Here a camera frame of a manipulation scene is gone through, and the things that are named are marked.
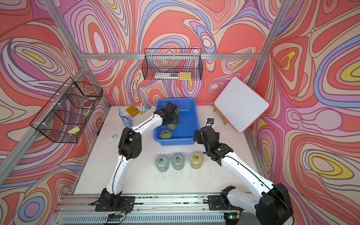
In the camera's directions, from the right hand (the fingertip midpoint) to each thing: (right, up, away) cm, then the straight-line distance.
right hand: (204, 135), depth 82 cm
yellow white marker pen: (-47, +16, +33) cm, 60 cm away
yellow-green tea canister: (-5, -14, -1) cm, 15 cm away
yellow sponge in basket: (-69, +4, -10) cm, 70 cm away
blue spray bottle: (-54, +8, +20) cm, 58 cm away
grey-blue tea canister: (-25, -16, -2) cm, 30 cm away
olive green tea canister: (-21, +4, +22) cm, 31 cm away
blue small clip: (-43, +20, +37) cm, 60 cm away
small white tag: (-62, -4, +16) cm, 64 cm away
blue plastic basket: (-8, +6, +27) cm, 29 cm away
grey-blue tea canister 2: (-16, -15, -2) cm, 22 cm away
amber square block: (-55, +17, +35) cm, 67 cm away
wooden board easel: (+20, +8, +23) cm, 31 cm away
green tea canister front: (-24, 0, +9) cm, 26 cm away
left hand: (-19, +9, +22) cm, 31 cm away
